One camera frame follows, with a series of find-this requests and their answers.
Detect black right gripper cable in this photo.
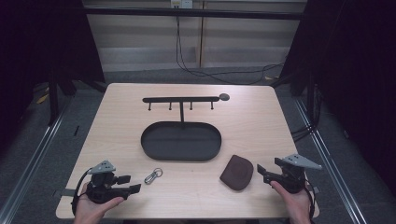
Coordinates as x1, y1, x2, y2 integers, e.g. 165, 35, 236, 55
303, 181, 316, 219

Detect person's left hand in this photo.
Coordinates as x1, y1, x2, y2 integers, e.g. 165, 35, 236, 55
73, 182, 125, 224

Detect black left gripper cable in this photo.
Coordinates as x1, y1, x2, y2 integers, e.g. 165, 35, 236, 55
71, 169, 92, 217

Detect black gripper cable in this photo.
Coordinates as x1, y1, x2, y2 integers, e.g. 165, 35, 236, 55
303, 181, 316, 219
71, 169, 92, 217

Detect dark curtain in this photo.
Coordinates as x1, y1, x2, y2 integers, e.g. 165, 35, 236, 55
278, 0, 396, 200
0, 0, 106, 150

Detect person's right hand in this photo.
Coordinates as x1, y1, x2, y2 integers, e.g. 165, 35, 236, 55
269, 180, 313, 224

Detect grey strap tab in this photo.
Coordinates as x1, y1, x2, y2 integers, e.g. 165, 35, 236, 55
51, 188, 77, 199

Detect white wall socket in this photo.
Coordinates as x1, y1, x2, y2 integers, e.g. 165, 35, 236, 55
170, 0, 194, 9

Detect black wall cable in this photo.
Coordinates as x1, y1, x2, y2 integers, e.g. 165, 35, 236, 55
175, 16, 285, 86

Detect black stand leg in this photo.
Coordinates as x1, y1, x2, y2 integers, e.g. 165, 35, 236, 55
47, 73, 61, 127

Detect black horizontal frame bar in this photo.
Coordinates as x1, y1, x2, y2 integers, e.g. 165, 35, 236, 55
83, 7, 309, 21

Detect black oval tray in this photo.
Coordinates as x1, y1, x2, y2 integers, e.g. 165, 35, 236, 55
140, 92, 231, 162

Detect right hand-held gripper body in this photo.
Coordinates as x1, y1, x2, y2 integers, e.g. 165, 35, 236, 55
271, 153, 323, 195

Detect silver key ring carabiner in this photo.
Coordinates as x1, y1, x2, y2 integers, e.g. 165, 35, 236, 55
144, 167, 163, 185

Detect yellow tape piece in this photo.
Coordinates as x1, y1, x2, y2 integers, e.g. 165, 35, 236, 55
35, 91, 50, 105

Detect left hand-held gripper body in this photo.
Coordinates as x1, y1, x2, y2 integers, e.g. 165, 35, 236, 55
86, 160, 131, 205

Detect black floor cable bundle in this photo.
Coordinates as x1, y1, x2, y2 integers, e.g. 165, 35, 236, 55
290, 83, 323, 144

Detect brown leather pouch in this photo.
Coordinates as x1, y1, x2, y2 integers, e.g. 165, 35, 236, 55
219, 154, 255, 191

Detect metal floor rail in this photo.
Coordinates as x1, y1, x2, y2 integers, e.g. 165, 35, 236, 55
293, 98, 372, 224
0, 98, 74, 224

